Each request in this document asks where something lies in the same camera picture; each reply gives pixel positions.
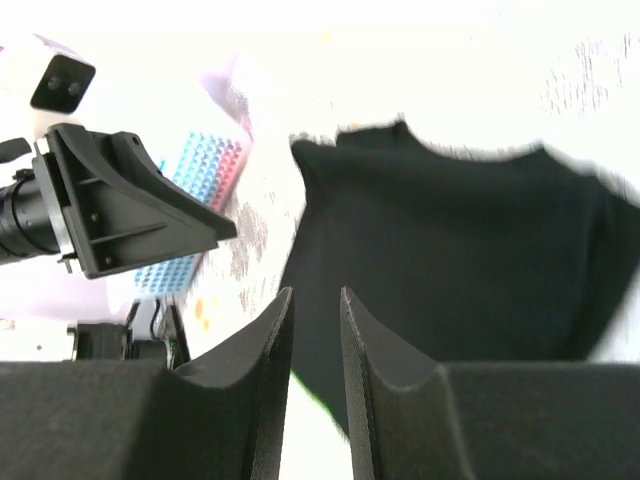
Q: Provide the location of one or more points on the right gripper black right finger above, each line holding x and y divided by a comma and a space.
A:
411, 417

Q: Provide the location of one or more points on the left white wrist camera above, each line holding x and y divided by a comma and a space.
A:
47, 80

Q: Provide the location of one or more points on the blue t shirt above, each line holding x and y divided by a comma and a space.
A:
190, 200

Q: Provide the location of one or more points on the floral tablecloth mat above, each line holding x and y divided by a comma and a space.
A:
488, 94

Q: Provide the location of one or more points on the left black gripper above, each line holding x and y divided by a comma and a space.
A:
105, 191

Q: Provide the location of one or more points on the white plastic laundry basket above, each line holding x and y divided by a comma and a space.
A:
211, 103

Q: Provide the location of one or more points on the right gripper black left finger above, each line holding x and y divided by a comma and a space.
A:
219, 416

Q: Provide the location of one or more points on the black t shirt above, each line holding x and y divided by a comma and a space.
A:
524, 259

